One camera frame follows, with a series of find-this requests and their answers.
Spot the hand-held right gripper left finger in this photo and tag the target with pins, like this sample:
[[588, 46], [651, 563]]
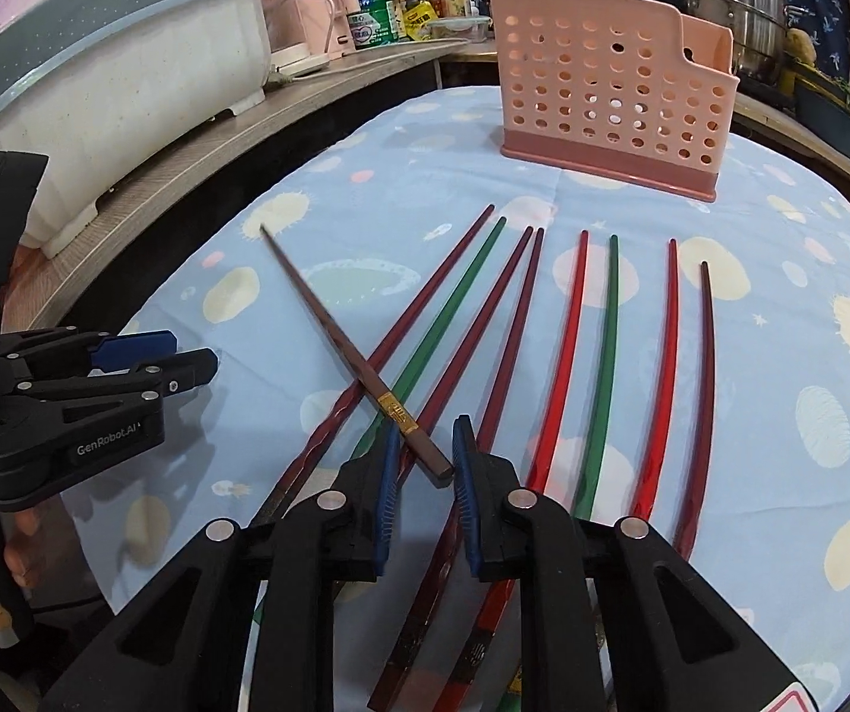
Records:
[[392, 504]]

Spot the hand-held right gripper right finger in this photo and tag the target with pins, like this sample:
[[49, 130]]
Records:
[[463, 504]]

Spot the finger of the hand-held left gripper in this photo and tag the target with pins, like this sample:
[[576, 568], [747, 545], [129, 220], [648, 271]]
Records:
[[187, 372], [135, 347]]

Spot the dark red twisted chopstick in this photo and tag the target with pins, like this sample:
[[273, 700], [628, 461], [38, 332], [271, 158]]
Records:
[[430, 289]]

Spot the dark brown chopstick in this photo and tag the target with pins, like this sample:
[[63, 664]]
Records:
[[708, 386]]

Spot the pink perforated utensil holder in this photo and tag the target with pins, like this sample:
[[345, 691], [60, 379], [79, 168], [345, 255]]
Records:
[[603, 162]]

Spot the person's left hand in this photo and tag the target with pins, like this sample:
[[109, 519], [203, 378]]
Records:
[[24, 567]]

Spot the white blue dish drainer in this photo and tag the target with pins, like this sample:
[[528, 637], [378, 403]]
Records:
[[135, 89]]

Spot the pink electric kettle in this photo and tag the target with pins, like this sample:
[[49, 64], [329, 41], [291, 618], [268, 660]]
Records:
[[325, 0]]

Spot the green canister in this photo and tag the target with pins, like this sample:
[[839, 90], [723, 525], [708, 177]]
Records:
[[374, 15]]

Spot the yellow seasoning packet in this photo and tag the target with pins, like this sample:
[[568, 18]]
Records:
[[419, 21]]

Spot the clear food container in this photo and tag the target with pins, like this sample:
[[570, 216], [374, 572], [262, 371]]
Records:
[[458, 28]]

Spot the blue basin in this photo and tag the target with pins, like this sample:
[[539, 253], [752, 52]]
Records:
[[833, 126]]

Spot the steel steamer pot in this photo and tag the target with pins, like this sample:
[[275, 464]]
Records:
[[736, 7]]

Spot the brown loofah sponge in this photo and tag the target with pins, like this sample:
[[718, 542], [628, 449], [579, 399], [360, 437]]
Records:
[[801, 44]]

